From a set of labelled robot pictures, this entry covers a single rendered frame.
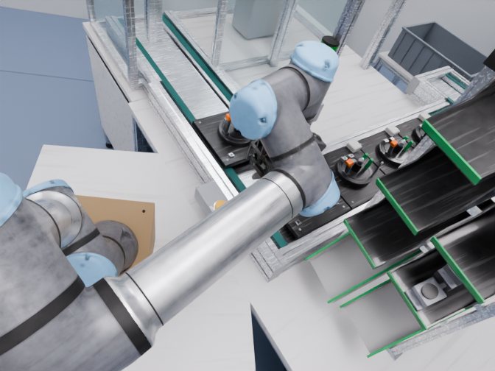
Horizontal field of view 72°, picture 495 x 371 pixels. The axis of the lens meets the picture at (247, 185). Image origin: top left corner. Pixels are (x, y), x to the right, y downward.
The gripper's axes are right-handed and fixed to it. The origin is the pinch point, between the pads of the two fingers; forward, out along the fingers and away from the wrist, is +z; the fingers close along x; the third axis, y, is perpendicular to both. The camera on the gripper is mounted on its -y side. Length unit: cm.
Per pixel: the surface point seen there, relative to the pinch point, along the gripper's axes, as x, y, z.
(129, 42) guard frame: -86, 1, 15
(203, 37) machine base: -116, -50, 38
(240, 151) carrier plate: -30.7, -16.5, 26.4
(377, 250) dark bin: 25.0, -14.4, 3.1
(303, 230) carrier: 5.8, -17.0, 26.4
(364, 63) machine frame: -67, -127, 35
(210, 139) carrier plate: -39.8, -9.2, 26.4
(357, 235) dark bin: 19.6, -13.5, 3.9
